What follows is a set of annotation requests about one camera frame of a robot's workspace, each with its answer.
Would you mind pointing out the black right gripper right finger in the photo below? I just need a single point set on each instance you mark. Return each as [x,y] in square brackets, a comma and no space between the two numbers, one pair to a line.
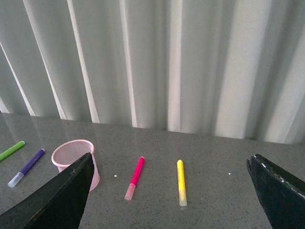
[280,193]

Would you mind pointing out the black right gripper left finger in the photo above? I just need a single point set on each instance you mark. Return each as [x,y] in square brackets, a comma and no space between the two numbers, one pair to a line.
[59,204]

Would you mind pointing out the pink marker pen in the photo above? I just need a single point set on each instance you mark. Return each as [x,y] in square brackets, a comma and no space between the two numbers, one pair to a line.
[134,179]

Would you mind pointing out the purple marker pen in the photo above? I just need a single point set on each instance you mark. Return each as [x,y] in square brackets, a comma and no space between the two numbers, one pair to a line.
[18,177]

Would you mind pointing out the pink mesh pen cup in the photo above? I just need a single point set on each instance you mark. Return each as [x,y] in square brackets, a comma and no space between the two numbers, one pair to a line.
[69,152]

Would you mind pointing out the white pleated curtain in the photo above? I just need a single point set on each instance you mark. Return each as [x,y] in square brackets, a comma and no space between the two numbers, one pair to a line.
[230,68]

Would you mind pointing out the green marker pen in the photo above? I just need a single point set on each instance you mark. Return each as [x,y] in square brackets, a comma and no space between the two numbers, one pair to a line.
[11,150]

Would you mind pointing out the yellow marker pen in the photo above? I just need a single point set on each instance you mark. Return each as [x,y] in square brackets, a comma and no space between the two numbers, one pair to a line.
[181,184]

